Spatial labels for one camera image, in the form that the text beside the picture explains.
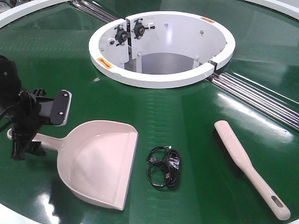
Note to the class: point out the black bearing block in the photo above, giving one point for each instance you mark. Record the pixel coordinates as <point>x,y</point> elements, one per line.
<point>121,35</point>
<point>139,28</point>

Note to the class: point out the white rim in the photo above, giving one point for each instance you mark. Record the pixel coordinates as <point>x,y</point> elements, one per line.
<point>287,7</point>
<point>25,9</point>

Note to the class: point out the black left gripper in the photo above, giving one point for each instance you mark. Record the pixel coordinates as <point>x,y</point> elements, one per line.
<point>24,111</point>

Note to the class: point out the right black bearing block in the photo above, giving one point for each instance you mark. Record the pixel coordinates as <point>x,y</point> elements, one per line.
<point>139,28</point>

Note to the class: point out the steel conveyor rollers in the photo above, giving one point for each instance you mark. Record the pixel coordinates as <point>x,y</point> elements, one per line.
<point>257,96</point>
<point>93,10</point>

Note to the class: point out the far steel conveyor rollers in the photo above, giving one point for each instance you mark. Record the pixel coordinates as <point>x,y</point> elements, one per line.
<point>93,10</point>

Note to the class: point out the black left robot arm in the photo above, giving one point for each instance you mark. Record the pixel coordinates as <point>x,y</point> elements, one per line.
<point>11,84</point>

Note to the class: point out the pink hand brush black bristles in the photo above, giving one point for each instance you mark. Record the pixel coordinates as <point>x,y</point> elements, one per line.
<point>238,159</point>

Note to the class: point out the white outer rim right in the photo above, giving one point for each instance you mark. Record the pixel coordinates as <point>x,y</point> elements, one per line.
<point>287,7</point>

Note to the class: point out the left black bearing block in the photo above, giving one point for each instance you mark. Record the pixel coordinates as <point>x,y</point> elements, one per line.
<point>121,35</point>

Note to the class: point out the white outer rim left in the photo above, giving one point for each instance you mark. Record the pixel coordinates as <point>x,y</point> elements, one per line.
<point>25,9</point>

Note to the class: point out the pink plastic dustpan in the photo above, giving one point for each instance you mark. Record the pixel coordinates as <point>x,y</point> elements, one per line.
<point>95,161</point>

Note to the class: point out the near steel conveyor rollers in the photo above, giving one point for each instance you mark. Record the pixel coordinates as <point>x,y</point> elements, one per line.
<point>257,96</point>

